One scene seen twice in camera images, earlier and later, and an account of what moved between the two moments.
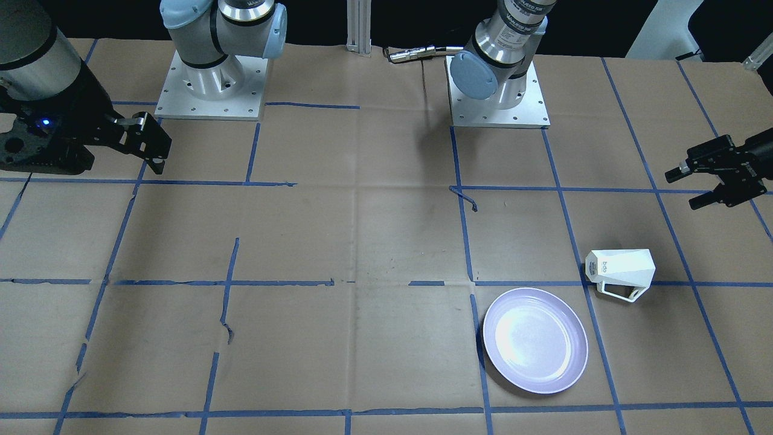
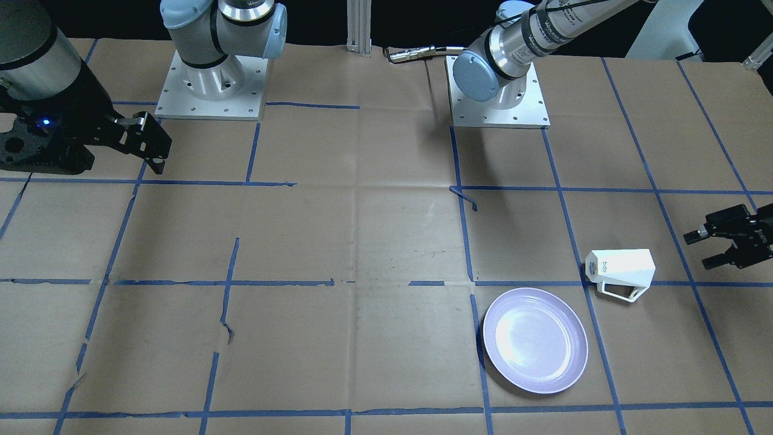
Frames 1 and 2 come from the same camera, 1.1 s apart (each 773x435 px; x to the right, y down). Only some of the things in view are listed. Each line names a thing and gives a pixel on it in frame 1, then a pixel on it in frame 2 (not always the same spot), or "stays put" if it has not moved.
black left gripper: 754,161 to 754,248
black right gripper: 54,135 stays put
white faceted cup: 625,273 stays put
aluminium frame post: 359,13 stays put
